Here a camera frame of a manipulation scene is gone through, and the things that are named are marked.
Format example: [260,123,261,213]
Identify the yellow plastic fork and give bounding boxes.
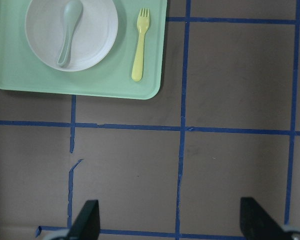
[131,8,150,82]

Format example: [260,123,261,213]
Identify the cream round plate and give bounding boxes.
[25,0,119,72]

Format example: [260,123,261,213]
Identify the light green tray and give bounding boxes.
[0,0,167,100]

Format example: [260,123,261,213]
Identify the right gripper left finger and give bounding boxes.
[67,200,101,240]

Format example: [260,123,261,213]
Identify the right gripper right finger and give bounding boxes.
[239,197,285,240]

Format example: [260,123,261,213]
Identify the pale green plastic spoon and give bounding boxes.
[57,0,83,68]

